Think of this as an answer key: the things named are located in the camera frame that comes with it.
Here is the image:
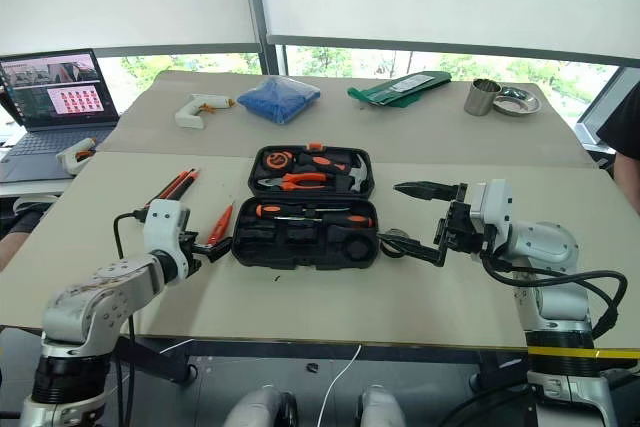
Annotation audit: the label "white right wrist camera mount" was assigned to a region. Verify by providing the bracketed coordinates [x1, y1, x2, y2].
[467, 178, 515, 253]

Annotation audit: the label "white glue gun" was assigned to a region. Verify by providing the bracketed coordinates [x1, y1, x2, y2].
[55, 136, 99, 176]
[173, 93, 237, 130]

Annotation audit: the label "orange black utility knife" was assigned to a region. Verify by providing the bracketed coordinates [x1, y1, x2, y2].
[294, 152, 352, 174]

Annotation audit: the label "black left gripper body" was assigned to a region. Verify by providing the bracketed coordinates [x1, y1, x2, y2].
[177, 229, 204, 276]

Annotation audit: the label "grey rounded robot knee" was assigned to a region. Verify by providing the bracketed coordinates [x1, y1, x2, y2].
[355, 385, 407, 427]
[224, 385, 299, 427]

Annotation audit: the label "orange black screwdriver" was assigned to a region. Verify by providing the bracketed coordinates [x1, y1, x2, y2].
[254, 203, 352, 219]

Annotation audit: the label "orange handled pliers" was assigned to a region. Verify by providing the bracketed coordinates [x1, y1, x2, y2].
[256, 171, 335, 194]

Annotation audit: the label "grey slanted panel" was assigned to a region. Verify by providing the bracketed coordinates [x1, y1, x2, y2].
[574, 66, 640, 151]

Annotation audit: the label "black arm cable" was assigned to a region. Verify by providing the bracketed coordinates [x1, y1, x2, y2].
[112, 208, 151, 427]
[478, 241, 629, 344]

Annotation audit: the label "stainless steel dish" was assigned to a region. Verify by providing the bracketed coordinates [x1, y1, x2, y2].
[492, 86, 543, 120]

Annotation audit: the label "black tape roll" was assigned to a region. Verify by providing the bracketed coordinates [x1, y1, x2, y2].
[378, 227, 409, 259]

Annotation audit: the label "black plastic tool case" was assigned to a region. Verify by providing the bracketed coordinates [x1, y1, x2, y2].
[230, 142, 382, 271]

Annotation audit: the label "grey open laptop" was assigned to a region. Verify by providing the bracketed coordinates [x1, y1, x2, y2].
[0, 48, 122, 184]

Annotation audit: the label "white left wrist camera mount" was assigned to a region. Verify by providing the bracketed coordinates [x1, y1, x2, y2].
[142, 199, 192, 279]

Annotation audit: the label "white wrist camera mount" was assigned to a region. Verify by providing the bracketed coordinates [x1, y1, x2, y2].
[142, 199, 192, 279]
[467, 178, 515, 253]

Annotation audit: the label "orange black tape measure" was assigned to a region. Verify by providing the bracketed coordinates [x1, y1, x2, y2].
[263, 150, 297, 171]

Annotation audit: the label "grey window frame post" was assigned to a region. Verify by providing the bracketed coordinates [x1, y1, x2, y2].
[239, 0, 290, 76]

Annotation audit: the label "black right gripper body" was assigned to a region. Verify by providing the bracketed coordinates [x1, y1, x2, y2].
[432, 183, 490, 269]

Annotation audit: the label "green flat pouch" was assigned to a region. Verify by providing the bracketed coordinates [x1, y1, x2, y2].
[346, 70, 453, 110]

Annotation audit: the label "bystander in black shirt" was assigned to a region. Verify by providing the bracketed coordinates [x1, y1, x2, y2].
[595, 81, 640, 204]

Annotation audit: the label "stainless steel cup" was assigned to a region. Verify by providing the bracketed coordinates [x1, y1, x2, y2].
[463, 77, 503, 119]

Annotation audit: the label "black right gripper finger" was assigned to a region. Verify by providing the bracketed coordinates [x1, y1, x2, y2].
[376, 231, 445, 269]
[392, 180, 459, 203]

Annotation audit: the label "blue mesh bag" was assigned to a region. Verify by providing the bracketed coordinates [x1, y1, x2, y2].
[235, 75, 322, 126]

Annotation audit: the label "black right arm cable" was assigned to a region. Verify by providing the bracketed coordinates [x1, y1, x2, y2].
[478, 241, 629, 344]

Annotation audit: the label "short white cable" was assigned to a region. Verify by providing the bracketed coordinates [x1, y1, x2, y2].
[159, 337, 197, 355]

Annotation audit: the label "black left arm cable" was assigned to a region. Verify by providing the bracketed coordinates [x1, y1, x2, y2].
[112, 208, 151, 427]

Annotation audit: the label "long white cable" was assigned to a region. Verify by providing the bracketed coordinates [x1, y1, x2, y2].
[316, 343, 363, 427]

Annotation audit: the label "red tester screwdriver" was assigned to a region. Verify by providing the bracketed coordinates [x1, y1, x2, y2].
[206, 201, 237, 246]

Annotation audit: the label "steel claw hammer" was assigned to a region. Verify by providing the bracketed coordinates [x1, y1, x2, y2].
[327, 153, 372, 194]

